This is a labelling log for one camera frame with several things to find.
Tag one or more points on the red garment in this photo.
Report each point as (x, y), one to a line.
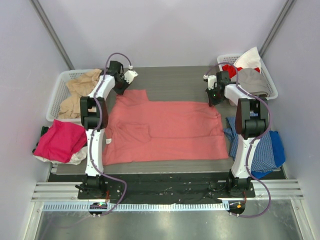
(232, 72)

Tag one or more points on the right white plastic basket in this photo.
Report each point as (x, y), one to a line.
(232, 57)

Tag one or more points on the blue checkered shirt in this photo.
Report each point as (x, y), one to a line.
(263, 159)

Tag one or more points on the magenta t shirt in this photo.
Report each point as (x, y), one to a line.
(61, 141)

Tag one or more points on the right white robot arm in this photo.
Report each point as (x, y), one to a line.
(251, 123)

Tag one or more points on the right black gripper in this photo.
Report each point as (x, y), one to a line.
(215, 96)

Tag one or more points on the white slotted cable duct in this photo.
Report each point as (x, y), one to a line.
(88, 206)

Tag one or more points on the left white plastic basket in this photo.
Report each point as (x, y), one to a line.
(61, 92)

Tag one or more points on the aluminium frame rail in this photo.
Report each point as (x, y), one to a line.
(283, 189)

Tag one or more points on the corner aluminium post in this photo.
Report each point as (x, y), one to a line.
(280, 19)
(51, 32)

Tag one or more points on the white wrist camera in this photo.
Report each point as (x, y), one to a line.
(211, 81)
(130, 74)

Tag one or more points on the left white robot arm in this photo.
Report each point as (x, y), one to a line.
(94, 119)

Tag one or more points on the white plastic basket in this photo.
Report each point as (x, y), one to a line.
(61, 92)
(232, 57)

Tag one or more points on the right corner aluminium post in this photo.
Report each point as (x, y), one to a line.
(280, 19)

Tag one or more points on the bright blue garment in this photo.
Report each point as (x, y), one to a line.
(278, 152)

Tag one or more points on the beige t shirt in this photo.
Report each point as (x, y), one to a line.
(79, 87)

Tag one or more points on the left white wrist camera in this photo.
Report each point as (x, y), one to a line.
(130, 74)

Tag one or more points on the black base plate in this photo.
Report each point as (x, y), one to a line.
(161, 188)

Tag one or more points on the left corner aluminium post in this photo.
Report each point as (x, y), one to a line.
(51, 32)

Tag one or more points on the cream white garment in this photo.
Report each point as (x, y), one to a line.
(75, 159)

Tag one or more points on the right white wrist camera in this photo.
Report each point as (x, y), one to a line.
(211, 81)

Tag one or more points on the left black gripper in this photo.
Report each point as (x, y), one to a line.
(121, 85)

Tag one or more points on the salmon pink t shirt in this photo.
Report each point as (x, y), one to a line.
(141, 130)

